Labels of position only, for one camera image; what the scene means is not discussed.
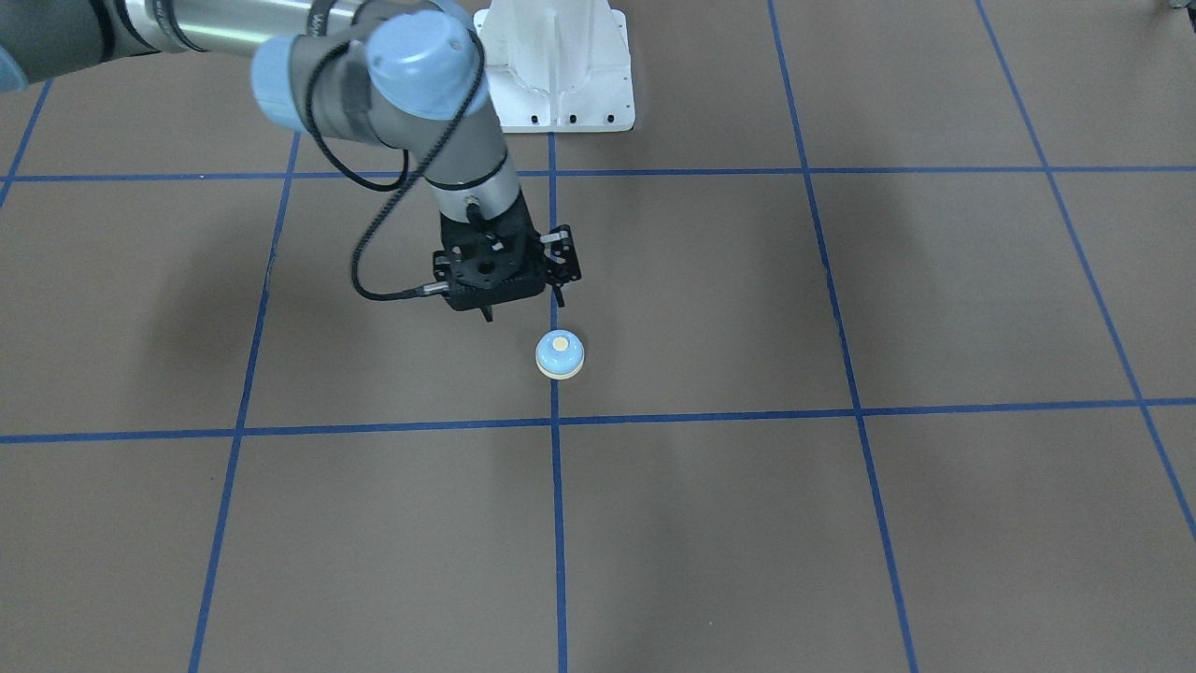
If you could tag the white pedestal column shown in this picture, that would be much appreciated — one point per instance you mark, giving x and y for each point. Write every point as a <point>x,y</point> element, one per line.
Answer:
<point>560,67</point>

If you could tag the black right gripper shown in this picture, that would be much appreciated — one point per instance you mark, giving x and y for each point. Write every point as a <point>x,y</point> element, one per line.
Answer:
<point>563,263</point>

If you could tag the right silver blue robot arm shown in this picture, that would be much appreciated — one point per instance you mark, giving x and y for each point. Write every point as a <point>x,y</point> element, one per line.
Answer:
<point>393,93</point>

